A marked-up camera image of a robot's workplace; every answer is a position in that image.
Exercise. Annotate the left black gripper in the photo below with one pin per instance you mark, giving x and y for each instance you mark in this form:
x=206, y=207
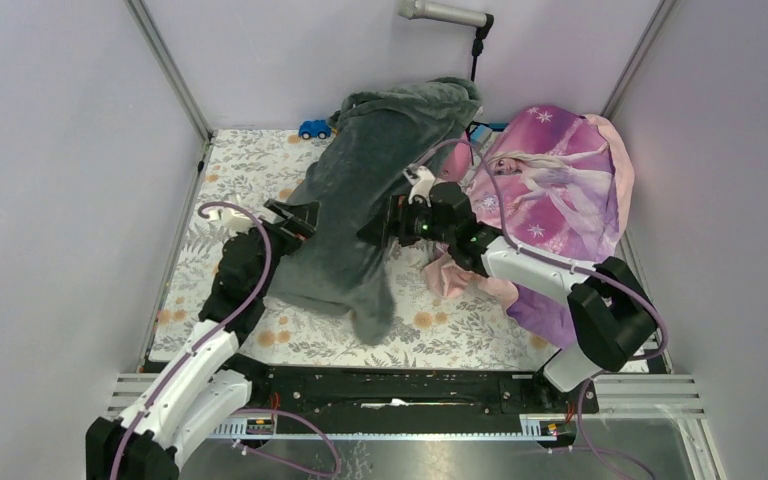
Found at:
x=300, y=221

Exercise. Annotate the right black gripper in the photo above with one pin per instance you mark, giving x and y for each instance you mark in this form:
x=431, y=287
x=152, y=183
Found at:
x=396, y=224

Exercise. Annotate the grey plush pillowcase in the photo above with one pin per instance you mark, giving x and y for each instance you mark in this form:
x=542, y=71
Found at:
x=380, y=132

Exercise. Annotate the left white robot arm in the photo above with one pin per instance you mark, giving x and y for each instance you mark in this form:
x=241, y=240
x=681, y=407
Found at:
x=153, y=437

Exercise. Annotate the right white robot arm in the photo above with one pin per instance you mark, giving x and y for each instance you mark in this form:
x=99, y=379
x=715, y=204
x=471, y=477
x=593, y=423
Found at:
x=611, y=315

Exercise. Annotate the floral table cloth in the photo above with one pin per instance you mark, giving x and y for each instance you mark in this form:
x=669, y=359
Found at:
x=470, y=330

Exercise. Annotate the blue toy car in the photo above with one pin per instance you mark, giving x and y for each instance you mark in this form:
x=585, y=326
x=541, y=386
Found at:
x=310, y=129

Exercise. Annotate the pink wedge block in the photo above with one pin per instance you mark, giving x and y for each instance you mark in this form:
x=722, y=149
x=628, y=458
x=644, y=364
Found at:
x=458, y=164

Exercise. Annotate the light blue small box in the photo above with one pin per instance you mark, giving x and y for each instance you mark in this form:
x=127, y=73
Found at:
x=479, y=134

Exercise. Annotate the purple princess print blanket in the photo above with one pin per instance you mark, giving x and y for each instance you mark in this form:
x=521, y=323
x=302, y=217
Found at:
x=558, y=181

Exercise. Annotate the black microphone stand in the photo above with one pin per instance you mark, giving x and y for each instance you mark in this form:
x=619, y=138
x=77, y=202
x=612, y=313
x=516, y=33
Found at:
x=481, y=33

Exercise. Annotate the silver microphone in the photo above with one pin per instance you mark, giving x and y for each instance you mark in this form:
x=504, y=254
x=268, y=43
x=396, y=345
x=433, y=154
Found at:
x=429, y=10

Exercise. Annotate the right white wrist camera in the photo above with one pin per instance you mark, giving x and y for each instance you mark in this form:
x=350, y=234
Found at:
x=422, y=180

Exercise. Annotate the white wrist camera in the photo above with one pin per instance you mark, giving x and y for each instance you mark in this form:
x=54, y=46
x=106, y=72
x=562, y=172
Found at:
x=235, y=219
x=422, y=180

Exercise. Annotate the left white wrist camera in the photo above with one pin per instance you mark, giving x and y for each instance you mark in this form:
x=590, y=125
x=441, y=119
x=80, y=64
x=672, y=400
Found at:
x=235, y=219

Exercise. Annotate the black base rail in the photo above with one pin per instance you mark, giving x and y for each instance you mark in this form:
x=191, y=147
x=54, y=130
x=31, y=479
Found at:
x=390, y=403

